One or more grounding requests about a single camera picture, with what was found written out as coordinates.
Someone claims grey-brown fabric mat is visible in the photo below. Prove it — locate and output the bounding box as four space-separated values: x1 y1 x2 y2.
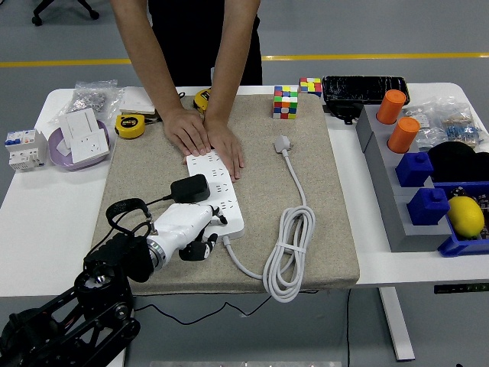
91 93 361 297

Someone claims black round cloth object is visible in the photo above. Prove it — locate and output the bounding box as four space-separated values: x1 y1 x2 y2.
426 141 489 184

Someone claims purple bowl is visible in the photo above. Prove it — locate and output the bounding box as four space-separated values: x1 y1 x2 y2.
47 119 112 172

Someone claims small Rubik's cube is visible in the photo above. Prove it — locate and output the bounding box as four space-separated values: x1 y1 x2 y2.
298 77 323 98

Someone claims thin black adapter cord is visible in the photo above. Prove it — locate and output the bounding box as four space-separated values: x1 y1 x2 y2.
131 193 274 326

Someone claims white power strip board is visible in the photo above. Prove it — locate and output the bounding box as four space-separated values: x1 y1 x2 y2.
186 151 246 240

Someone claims small black clip device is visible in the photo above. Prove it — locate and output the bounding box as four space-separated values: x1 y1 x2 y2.
324 102 364 126

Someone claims black table control panel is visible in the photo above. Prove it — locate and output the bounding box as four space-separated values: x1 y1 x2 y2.
432 283 489 295

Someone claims blue block with knob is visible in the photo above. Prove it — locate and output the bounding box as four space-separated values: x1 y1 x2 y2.
395 151 435 188
406 187 451 226

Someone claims black office chair base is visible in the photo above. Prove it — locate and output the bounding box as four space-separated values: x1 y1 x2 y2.
31 0 101 27

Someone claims clear bag of resistors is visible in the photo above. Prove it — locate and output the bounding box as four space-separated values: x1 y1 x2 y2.
435 95 489 151

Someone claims person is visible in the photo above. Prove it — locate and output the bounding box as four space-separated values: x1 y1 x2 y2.
147 0 264 87

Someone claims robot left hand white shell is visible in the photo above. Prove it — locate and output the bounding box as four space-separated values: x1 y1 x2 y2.
152 203 229 262

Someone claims white power strip cord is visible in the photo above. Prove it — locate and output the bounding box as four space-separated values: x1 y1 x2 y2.
222 134 317 304

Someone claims clear bag of metal parts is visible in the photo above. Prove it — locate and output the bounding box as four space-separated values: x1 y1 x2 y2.
47 79 126 125

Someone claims white wall socket outlet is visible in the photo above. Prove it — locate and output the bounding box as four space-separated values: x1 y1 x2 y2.
70 128 112 164

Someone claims person's left hand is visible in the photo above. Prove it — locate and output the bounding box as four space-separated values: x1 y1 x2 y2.
204 116 245 181

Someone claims yellow tape measure black label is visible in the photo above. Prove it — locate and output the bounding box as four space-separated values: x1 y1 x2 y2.
114 112 164 139

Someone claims glossy black tray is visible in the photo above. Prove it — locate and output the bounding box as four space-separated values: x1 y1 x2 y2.
322 75 411 107

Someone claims large Rubik's cube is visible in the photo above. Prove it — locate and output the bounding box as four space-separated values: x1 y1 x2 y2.
271 84 300 120

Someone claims black power adapter plug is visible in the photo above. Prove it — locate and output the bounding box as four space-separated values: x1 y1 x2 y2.
169 174 212 204

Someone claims grey stepped block holder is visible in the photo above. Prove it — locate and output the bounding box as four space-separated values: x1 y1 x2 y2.
355 104 454 253

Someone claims blue plastic bin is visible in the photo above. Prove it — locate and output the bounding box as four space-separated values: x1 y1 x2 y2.
432 180 489 258

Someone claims black hanging cable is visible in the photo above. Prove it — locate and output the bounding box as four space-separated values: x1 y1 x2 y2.
345 287 351 367

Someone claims clear bag of small parts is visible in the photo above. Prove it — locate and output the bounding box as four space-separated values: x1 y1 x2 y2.
400 99 446 152

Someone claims white switch panel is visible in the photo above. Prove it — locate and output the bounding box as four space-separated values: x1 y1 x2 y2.
57 107 102 150

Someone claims white wall switch plate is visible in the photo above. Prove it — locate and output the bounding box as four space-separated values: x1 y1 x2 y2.
119 86 157 115

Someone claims person's right hand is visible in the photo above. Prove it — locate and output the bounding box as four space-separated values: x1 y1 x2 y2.
162 106 212 157

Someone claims orange cylinder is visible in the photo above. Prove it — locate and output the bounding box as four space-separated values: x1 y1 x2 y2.
387 116 421 154
376 89 407 125

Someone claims yellow lemon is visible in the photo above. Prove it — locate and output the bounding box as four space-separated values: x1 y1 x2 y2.
446 196 485 239

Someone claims white blue circuit breaker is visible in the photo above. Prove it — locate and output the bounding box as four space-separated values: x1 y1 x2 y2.
4 128 49 172

